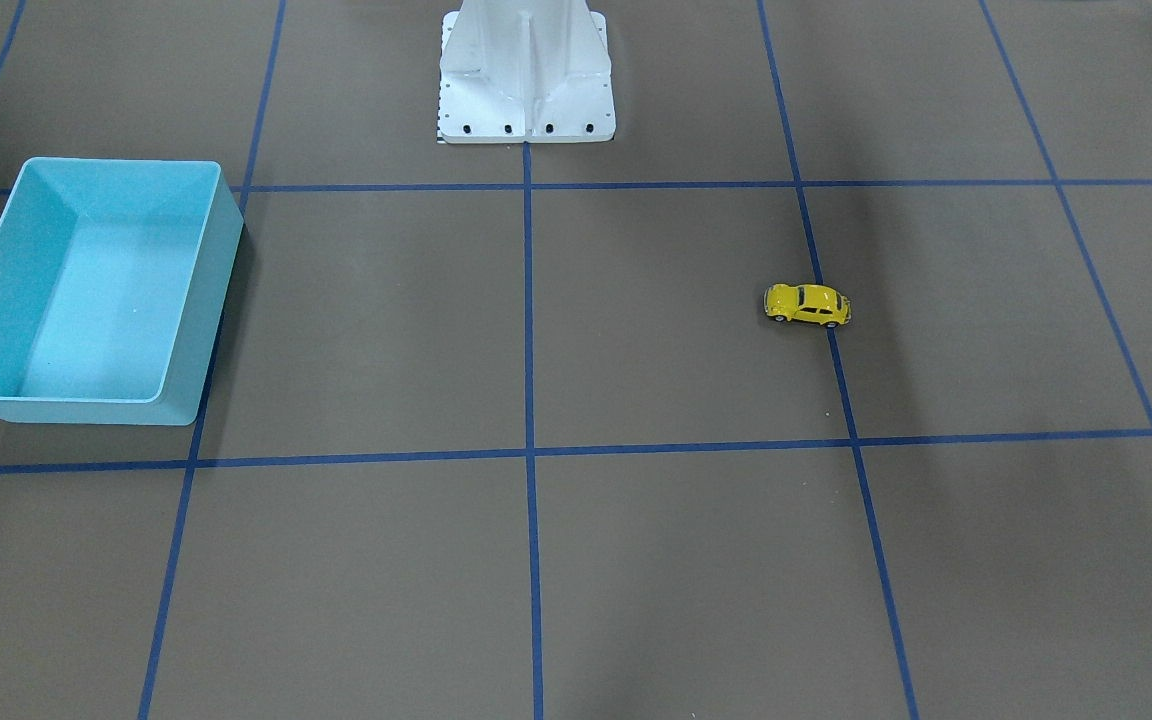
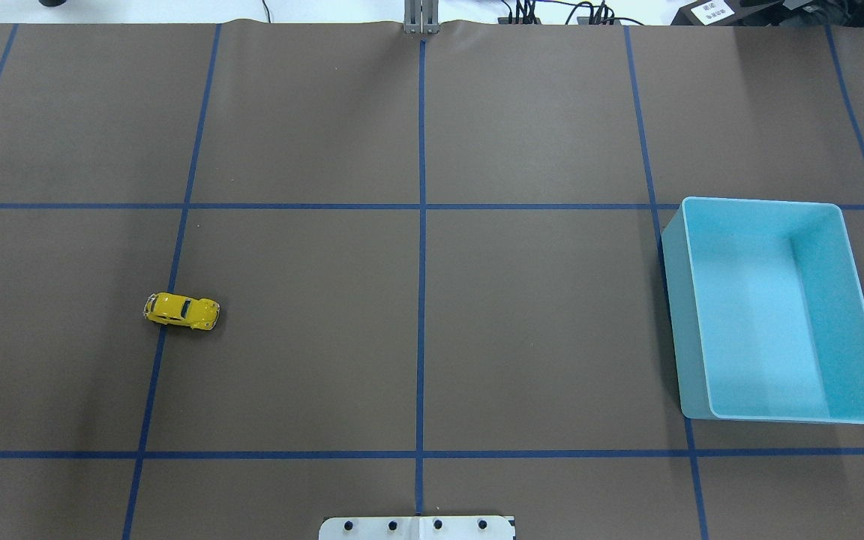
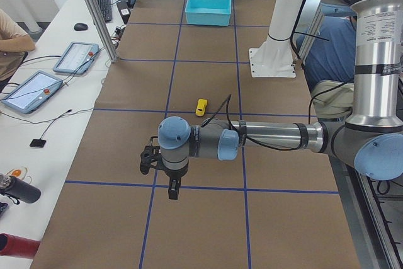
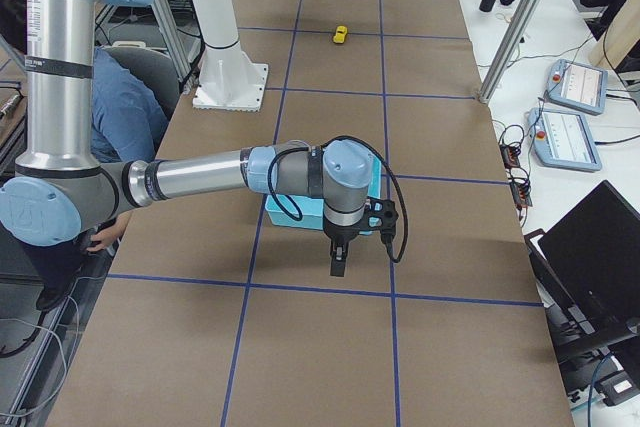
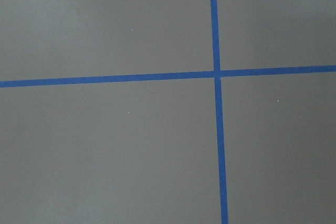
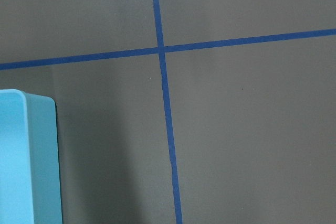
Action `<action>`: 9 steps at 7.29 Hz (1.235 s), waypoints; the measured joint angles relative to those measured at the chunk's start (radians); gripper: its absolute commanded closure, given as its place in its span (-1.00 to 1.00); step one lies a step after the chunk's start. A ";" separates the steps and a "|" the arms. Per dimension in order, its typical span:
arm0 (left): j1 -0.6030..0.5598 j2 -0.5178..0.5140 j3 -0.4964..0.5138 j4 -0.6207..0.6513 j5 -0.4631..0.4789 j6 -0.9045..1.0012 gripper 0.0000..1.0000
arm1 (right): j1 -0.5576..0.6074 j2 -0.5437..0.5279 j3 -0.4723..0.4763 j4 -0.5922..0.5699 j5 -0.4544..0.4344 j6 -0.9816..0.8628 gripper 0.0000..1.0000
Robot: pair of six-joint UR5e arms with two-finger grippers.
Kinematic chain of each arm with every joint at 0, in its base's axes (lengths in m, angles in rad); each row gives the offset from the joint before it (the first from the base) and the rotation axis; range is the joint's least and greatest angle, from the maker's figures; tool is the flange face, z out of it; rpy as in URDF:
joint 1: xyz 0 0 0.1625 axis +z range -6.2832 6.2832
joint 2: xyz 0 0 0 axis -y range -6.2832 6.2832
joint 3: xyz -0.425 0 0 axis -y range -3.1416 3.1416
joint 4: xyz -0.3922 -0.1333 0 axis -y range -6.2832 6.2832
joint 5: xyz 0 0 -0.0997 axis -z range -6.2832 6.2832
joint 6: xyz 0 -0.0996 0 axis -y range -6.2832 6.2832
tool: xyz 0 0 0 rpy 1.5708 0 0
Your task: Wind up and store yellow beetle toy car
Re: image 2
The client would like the grey aluminium post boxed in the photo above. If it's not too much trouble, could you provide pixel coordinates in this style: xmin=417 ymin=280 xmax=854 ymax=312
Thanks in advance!
xmin=403 ymin=0 xmax=441 ymax=35

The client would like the brown table mat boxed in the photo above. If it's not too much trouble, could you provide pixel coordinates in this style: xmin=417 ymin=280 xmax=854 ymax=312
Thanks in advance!
xmin=0 ymin=20 xmax=864 ymax=539

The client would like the yellow beetle toy car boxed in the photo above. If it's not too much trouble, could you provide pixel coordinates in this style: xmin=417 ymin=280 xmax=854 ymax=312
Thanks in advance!
xmin=142 ymin=292 xmax=221 ymax=331

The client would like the light blue plastic bin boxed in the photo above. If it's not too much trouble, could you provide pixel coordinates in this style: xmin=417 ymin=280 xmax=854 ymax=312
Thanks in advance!
xmin=661 ymin=197 xmax=864 ymax=425

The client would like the black labelled box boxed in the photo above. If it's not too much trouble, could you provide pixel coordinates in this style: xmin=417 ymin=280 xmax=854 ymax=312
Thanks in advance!
xmin=670 ymin=1 xmax=785 ymax=27

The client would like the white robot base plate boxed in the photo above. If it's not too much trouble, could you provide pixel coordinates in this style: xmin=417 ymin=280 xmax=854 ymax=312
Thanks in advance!
xmin=318 ymin=515 xmax=517 ymax=539

